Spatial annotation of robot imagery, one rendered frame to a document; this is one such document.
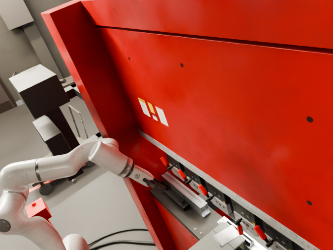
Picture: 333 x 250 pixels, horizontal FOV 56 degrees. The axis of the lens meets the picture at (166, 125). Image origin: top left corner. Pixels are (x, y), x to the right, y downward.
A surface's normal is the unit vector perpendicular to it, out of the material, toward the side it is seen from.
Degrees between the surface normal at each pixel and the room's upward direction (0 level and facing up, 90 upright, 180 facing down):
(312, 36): 90
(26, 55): 90
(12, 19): 90
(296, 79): 90
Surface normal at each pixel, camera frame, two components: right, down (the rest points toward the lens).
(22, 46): 0.35, 0.38
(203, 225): -0.30, -0.82
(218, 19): -0.80, 0.49
